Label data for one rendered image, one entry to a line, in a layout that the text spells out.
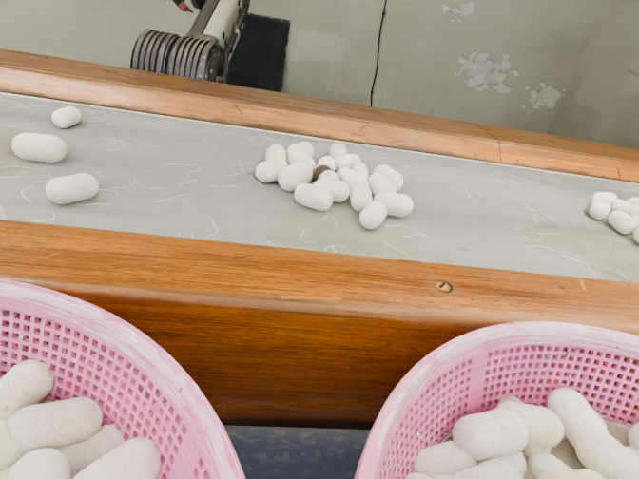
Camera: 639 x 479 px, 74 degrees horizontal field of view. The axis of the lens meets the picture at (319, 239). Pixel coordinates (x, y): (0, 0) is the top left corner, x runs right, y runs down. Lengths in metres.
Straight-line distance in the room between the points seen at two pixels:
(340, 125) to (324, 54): 1.92
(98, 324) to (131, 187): 0.19
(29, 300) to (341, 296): 0.14
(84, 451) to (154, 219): 0.17
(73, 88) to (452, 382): 0.51
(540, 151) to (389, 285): 0.46
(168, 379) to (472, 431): 0.13
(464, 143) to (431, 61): 2.01
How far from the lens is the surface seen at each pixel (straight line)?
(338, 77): 2.49
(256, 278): 0.22
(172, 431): 0.17
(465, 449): 0.21
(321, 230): 0.32
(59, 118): 0.48
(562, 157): 0.68
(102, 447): 0.20
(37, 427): 0.20
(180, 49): 0.78
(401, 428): 0.18
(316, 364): 0.23
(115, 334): 0.19
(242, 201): 0.35
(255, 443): 0.26
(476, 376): 0.23
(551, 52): 2.89
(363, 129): 0.56
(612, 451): 0.25
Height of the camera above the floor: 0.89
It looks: 30 degrees down
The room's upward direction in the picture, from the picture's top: 11 degrees clockwise
